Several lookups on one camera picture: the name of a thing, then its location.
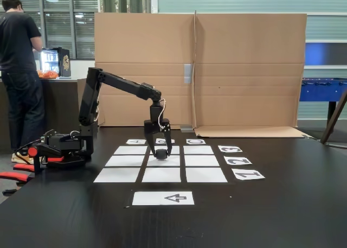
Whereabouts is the person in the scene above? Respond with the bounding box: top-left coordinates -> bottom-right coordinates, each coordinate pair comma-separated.
0,0 -> 46,164

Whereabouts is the blue wall board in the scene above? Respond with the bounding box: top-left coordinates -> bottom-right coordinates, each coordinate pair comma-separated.
305,42 -> 347,67

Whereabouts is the brown cardboard panel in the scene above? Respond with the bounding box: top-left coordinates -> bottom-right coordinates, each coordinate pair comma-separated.
194,10 -> 312,138
94,12 -> 196,127

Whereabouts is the number 1 paper sheet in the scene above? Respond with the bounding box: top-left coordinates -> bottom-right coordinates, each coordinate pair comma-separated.
232,169 -> 266,181

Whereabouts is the black mini fridge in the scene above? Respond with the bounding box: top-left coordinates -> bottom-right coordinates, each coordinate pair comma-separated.
40,47 -> 73,78

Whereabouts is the white paper grid square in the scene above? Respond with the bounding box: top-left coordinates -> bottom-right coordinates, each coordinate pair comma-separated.
185,167 -> 228,183
146,155 -> 181,167
183,145 -> 215,155
141,167 -> 182,183
93,167 -> 141,183
150,145 -> 181,155
104,155 -> 145,167
184,155 -> 220,167
113,145 -> 148,155

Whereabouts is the number 3 paper sheet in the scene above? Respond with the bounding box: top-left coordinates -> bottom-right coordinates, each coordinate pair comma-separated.
217,145 -> 243,153

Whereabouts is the dark wooden easel leg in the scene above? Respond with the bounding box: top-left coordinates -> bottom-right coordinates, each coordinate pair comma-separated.
320,89 -> 347,144

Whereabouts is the dark wooden counter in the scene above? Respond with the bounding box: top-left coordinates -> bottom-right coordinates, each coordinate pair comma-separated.
0,77 -> 95,154

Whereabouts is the orange snack bag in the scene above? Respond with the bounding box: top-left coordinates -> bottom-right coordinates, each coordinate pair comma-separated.
37,70 -> 59,79

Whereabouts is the red black table clamp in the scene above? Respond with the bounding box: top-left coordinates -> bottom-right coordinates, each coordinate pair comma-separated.
15,141 -> 92,175

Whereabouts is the arrow paper sheet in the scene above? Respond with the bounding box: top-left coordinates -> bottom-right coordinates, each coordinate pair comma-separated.
132,191 -> 195,206

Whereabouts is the blue foosball table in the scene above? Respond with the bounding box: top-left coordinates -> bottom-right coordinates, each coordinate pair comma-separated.
299,77 -> 347,128

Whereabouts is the red black office chair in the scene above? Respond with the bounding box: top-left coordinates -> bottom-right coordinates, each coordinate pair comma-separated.
0,162 -> 36,196

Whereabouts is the number 2 paper sheet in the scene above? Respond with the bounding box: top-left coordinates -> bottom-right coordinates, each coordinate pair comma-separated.
223,156 -> 253,166

